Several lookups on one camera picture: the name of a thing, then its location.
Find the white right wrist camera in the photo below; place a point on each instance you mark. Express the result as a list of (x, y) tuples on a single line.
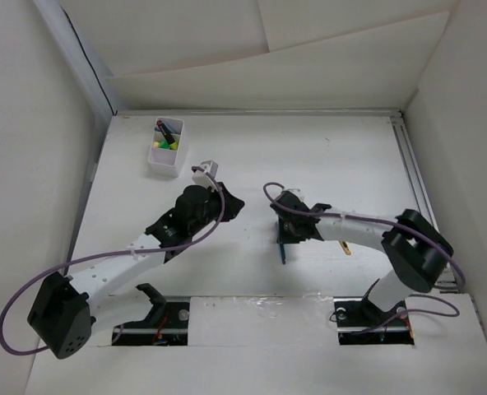
[(295, 191)]

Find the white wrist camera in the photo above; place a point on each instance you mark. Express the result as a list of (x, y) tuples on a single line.
[(205, 174), (295, 191)]

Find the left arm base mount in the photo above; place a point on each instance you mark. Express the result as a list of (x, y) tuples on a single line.
[(165, 324)]

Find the white three-compartment organizer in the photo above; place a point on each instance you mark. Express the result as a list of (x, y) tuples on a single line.
[(169, 163)]

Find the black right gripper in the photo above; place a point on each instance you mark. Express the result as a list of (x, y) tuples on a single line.
[(285, 238)]

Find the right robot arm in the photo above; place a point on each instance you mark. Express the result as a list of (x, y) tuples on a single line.
[(417, 253)]

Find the light blue pen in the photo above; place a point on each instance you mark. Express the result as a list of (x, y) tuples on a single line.
[(282, 253)]

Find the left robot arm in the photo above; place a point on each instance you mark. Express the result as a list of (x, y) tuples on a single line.
[(67, 311)]

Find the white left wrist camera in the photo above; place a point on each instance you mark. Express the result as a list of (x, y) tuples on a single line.
[(205, 174)]

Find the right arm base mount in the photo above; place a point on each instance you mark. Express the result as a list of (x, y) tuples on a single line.
[(358, 323)]

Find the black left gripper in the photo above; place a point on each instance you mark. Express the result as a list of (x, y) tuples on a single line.
[(233, 205)]

